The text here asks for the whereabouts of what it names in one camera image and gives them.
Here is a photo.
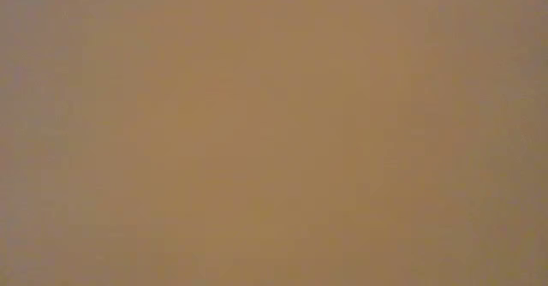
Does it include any grey plastic bin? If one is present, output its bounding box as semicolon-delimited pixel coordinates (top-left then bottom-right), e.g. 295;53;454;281
0;0;548;286

